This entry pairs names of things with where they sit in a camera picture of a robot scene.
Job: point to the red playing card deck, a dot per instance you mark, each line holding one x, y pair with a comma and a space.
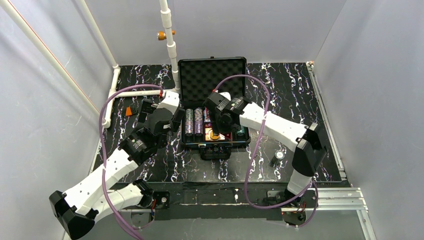
224, 137

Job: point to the blue green yellow chip stack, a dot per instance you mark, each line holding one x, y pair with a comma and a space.
189, 122

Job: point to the orange black small clip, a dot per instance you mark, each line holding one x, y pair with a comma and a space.
129, 111

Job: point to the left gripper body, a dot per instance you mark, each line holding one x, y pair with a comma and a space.
145, 108

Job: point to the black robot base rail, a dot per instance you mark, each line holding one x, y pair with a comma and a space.
205, 200

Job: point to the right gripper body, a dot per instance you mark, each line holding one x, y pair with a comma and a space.
214, 124

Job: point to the white dealer chip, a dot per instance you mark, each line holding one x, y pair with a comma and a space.
279, 155

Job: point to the black poker set case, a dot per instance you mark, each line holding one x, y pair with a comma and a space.
198, 78

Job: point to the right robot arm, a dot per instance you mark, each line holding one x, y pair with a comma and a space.
308, 143

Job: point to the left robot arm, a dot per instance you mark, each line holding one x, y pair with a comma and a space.
80, 207

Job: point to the blue playing card deck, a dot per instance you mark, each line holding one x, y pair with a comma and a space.
206, 116

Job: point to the white pvc pipe frame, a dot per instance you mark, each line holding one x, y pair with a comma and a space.
70, 42

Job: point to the blue orange purple chip stack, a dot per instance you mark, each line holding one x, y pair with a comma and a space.
198, 122

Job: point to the orange knob on pipe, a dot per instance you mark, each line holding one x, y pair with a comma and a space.
161, 36

